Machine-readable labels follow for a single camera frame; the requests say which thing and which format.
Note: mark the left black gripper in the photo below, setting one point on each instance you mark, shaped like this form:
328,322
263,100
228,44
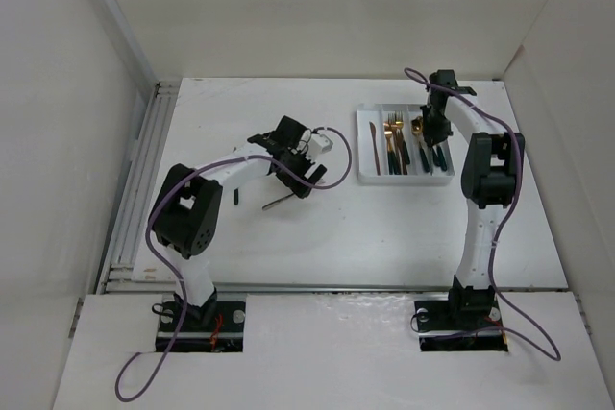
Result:
307,163

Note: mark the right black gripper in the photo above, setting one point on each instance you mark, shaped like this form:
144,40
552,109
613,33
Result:
437,134

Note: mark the gold spoon green handle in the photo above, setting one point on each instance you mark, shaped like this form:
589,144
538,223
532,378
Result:
416,130
439,159

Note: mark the copper fork all metal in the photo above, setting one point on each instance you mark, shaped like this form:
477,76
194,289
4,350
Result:
394,129

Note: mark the silver spoon long handle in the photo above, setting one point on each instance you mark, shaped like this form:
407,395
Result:
278,201

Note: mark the thin copper knife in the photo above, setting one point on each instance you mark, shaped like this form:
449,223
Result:
373,132

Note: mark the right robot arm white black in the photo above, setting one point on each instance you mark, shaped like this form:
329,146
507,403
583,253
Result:
490,182

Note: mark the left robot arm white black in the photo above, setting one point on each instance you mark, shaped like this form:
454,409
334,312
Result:
184,216

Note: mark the white three-compartment tray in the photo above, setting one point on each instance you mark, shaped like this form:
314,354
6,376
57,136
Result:
413,173

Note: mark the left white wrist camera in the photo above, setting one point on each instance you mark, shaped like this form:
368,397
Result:
318,144

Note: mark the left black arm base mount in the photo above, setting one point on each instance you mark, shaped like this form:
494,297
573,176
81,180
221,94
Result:
217,328

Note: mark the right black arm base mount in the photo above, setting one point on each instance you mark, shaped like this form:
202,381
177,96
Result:
459,323

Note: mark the aluminium rail frame left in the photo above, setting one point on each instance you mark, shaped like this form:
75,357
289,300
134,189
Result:
128,225

